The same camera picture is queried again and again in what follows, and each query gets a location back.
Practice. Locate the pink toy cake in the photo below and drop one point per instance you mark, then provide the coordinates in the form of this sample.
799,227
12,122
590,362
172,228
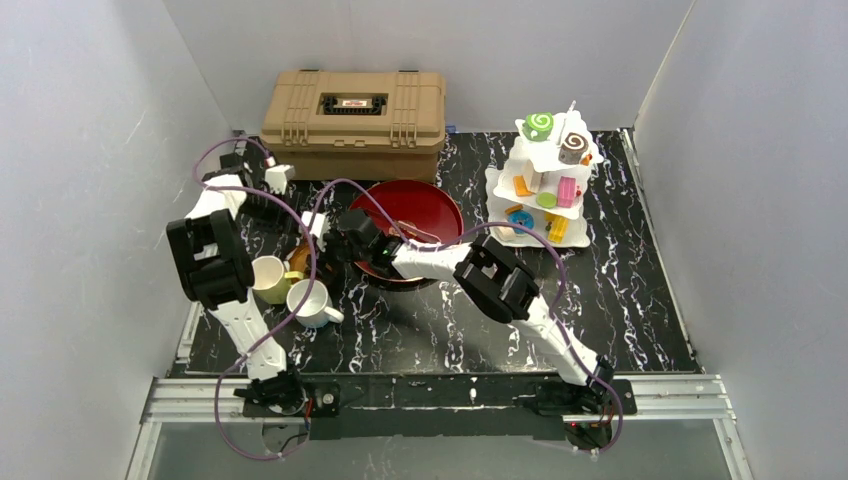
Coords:
567,191

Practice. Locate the white tiered cake stand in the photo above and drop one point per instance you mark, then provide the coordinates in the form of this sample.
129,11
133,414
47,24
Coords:
544,182

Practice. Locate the yellow toy cake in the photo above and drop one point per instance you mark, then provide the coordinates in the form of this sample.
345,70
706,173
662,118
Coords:
556,227

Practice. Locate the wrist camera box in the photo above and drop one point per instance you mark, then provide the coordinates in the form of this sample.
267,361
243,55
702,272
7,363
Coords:
277,176
318,225

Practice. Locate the green swirl roll cake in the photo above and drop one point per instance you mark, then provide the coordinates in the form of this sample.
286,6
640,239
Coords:
537,127

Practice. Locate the green toy macaron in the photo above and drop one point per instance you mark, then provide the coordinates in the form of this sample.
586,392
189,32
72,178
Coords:
547,200

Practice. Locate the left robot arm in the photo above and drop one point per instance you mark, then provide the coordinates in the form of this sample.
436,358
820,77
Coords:
214,269

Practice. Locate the brown swirl roll cake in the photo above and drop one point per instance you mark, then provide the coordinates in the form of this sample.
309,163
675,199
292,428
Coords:
574,149

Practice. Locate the white toy cake slice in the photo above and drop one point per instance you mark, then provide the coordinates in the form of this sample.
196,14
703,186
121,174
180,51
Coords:
532,177

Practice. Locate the tan plastic toolbox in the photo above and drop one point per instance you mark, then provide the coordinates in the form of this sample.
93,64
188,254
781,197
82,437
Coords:
360,126

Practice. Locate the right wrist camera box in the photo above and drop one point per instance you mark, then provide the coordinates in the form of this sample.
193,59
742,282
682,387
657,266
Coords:
318,225

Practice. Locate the yellow green mug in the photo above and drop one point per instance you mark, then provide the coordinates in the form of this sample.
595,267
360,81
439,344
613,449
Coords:
273,279

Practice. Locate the blue toy donut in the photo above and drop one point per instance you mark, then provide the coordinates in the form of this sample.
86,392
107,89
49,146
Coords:
521,220

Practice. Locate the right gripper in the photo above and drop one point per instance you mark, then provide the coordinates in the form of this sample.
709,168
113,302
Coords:
332,244

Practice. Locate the orange round toy biscuit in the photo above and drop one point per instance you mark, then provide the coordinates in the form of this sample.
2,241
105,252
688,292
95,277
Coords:
513,209

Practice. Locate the pink handled metal tongs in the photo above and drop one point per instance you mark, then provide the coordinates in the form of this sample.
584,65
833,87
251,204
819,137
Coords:
412,232

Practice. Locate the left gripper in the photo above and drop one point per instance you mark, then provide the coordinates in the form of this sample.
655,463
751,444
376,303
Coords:
263,211

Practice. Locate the red round tray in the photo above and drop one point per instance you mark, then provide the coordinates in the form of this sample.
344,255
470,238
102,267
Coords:
420,203

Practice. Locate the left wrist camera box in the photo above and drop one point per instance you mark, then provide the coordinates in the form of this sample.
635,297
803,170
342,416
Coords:
277,176

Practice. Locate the orange toy cake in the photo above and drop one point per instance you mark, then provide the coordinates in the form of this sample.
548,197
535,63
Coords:
520,187

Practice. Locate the white round toy mochi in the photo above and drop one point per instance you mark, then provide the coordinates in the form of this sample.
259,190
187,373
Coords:
505,233

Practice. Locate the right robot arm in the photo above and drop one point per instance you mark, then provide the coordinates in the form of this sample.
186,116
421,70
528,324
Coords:
501,286

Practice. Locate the white grey mug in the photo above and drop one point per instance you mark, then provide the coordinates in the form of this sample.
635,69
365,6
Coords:
316,308

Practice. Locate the wooden coaster stack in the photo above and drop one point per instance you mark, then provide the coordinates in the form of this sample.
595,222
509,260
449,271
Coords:
302,259

